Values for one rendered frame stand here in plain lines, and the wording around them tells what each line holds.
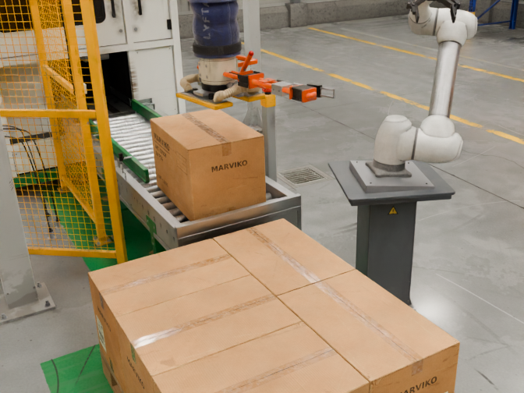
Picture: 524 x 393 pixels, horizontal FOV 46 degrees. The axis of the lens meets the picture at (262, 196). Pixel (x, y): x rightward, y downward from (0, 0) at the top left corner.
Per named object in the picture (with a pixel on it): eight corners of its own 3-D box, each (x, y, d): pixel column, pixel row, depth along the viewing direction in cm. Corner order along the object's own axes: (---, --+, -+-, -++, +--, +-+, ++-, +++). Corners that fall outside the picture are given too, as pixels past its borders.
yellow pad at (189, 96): (175, 97, 304) (175, 86, 302) (192, 93, 309) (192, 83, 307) (215, 110, 279) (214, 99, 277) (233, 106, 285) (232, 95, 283)
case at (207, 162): (157, 185, 357) (150, 118, 341) (221, 172, 373) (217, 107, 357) (194, 226, 308) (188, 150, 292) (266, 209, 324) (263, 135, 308)
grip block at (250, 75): (236, 86, 278) (235, 72, 275) (253, 82, 283) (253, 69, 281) (248, 89, 271) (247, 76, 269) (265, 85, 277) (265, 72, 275)
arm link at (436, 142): (410, 164, 304) (457, 170, 299) (412, 156, 288) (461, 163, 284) (434, 15, 314) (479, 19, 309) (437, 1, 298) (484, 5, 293)
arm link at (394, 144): (374, 152, 312) (380, 109, 303) (411, 157, 308) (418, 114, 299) (371, 162, 298) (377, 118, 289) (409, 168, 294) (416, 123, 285)
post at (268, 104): (265, 245, 403) (260, 93, 363) (274, 242, 406) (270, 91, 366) (270, 249, 398) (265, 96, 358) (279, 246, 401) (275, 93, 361)
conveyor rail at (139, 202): (65, 139, 489) (61, 115, 482) (71, 138, 491) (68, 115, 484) (177, 263, 304) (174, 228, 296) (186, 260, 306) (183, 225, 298)
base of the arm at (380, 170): (395, 161, 319) (397, 150, 317) (412, 177, 299) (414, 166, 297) (361, 161, 316) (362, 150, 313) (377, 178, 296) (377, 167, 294)
